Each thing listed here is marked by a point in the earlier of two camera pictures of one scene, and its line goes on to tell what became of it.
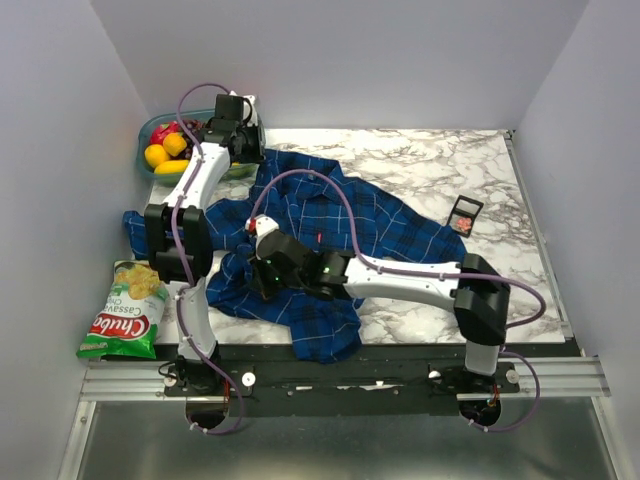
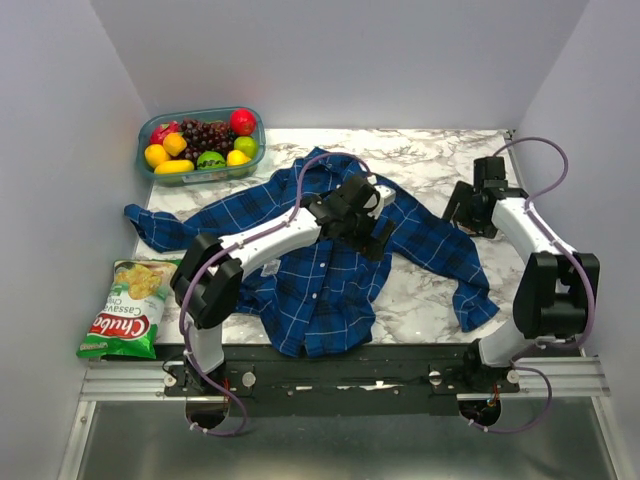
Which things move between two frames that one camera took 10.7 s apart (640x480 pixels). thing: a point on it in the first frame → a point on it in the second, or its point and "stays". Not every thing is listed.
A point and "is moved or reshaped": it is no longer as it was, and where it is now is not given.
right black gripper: x=257 y=270 → x=485 y=229
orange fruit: x=174 y=144 stays
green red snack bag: x=128 y=320 stays
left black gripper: x=256 y=155 → x=373 y=249
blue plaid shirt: x=315 y=197 is moved or reshaped
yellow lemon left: x=155 y=154 stays
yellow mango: x=171 y=167 stays
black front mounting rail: x=342 y=379 stays
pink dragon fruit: x=159 y=133 stays
